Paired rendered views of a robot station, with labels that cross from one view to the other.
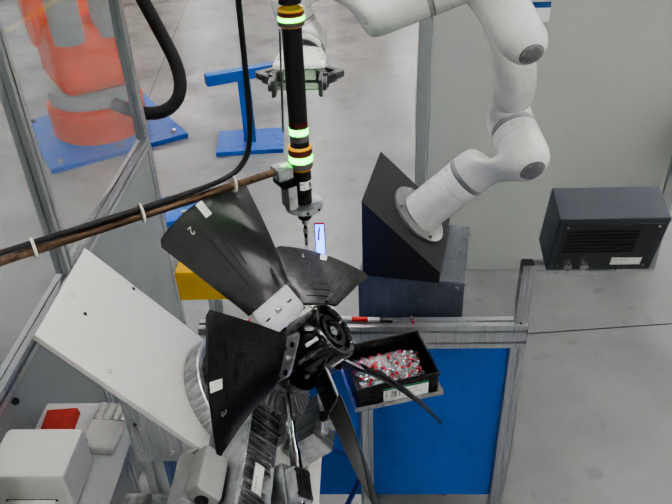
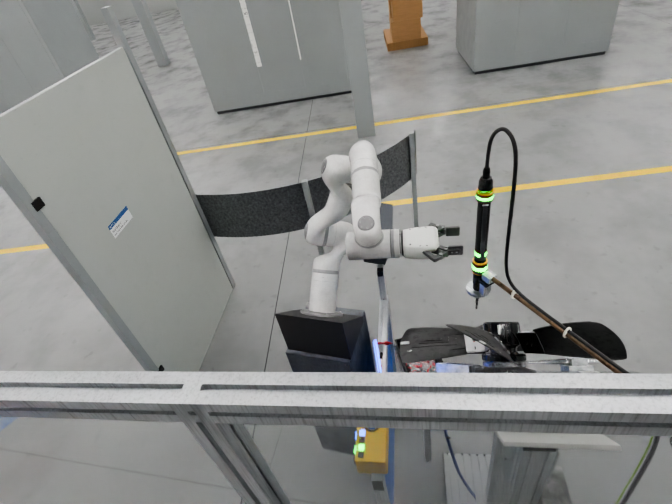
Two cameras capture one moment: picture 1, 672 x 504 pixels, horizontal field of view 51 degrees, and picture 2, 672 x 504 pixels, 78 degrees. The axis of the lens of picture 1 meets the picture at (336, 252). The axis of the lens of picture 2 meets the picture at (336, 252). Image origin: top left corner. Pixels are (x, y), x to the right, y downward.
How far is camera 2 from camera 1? 173 cm
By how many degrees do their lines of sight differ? 61
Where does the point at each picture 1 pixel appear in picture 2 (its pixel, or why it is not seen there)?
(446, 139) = (142, 326)
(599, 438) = not seen: hidden behind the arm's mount
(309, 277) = (435, 345)
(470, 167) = (334, 262)
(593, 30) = (150, 204)
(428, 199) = (331, 296)
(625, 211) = (388, 215)
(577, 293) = (242, 321)
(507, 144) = (342, 235)
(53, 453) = not seen: outside the picture
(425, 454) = not seen: hidden behind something
